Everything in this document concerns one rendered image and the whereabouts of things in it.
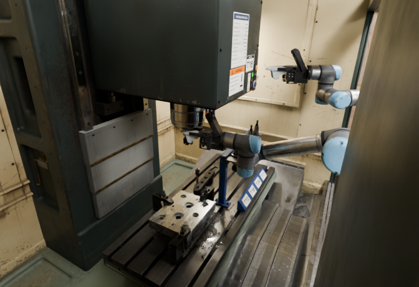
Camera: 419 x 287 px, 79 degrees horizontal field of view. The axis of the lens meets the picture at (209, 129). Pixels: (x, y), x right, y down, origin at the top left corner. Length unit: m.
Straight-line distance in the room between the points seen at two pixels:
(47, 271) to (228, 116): 1.62
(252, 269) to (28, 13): 1.50
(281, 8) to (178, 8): 1.13
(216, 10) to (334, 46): 1.18
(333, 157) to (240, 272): 0.79
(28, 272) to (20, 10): 1.38
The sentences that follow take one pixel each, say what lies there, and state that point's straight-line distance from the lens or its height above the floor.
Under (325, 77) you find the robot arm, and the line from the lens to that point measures 1.37.
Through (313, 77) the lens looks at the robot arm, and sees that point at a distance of 1.35.
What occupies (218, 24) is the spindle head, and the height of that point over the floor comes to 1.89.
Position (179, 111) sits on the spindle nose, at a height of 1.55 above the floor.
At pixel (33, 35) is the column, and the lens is 1.23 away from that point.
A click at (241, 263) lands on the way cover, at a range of 1.49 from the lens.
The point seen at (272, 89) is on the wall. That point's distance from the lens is 2.03.
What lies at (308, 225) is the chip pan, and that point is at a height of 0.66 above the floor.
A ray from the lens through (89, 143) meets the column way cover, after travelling 1.35.
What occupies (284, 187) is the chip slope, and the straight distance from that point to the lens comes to 2.07.
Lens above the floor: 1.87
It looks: 21 degrees down
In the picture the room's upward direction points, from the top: 1 degrees clockwise
